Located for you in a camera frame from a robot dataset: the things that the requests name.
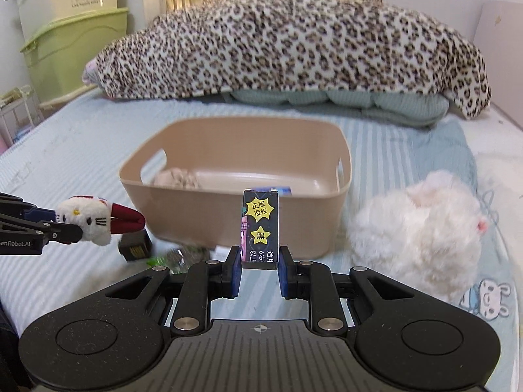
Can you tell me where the white wire rack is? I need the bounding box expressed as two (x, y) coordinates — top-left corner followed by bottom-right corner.
(1, 85), (43, 148)

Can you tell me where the clear bag of dried herbs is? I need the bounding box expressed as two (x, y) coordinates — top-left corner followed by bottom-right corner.
(164, 245), (210, 273)

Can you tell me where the leopard print blanket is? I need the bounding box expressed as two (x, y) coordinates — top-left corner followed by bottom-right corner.
(82, 0), (491, 120)

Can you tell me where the white small carton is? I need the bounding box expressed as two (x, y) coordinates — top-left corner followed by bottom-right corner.
(214, 246), (230, 256)

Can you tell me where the beige plastic storage bin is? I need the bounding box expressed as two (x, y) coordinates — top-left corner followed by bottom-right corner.
(119, 116), (352, 259)

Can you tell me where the green plastic storage box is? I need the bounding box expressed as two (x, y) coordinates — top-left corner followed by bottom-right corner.
(20, 8), (128, 105)

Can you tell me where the white fluffy plush toy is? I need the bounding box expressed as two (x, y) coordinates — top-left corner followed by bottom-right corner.
(347, 170), (488, 303)

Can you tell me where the white kitty plush red bow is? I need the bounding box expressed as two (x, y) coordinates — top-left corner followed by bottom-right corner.
(55, 196), (145, 246)

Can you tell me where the beige cloth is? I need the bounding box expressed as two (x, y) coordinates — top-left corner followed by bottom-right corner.
(152, 168), (200, 189)

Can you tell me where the blue tissue pack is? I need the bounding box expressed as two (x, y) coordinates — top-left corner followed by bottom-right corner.
(278, 187), (292, 196)

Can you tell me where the green snack packet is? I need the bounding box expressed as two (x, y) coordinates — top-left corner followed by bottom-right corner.
(146, 255), (174, 270)

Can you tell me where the striped light blue bedsheet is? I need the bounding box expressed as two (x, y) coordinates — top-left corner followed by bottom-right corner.
(0, 87), (523, 392)

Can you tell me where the black cube box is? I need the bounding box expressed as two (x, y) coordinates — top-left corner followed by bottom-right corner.
(118, 229), (152, 262)

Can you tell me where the cartoon rabbit blanket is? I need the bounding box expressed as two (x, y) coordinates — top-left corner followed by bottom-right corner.
(448, 108), (522, 391)

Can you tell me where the light green folded quilt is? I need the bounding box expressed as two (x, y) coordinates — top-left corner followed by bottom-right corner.
(226, 90), (450, 127)

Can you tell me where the small black star-printed box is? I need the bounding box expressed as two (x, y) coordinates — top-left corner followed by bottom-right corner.
(239, 188), (279, 270)

